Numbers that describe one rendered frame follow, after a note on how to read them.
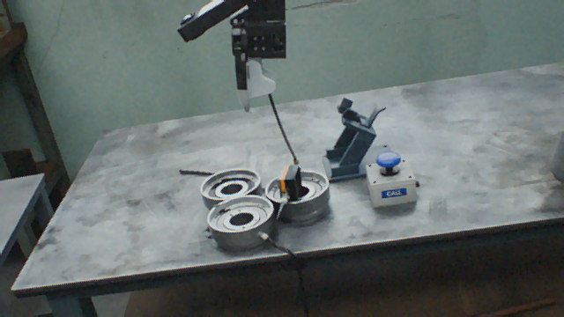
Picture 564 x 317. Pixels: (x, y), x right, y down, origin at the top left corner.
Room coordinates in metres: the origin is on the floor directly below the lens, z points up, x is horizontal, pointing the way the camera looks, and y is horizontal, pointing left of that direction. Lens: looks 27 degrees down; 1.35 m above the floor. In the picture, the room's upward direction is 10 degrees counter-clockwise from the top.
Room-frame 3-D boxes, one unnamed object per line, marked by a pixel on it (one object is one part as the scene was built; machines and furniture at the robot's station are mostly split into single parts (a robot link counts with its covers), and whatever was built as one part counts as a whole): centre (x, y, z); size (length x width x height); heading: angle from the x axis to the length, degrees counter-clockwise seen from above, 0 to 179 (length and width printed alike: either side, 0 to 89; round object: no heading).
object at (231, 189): (0.96, 0.09, 0.82); 0.10 x 0.10 x 0.04
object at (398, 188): (0.89, -0.18, 0.82); 0.08 x 0.07 x 0.05; 86
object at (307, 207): (0.91, -0.02, 0.82); 0.10 x 0.10 x 0.04
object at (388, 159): (0.89, -0.17, 0.85); 0.04 x 0.04 x 0.05
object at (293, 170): (0.88, -0.01, 0.85); 0.17 x 0.02 x 0.04; 163
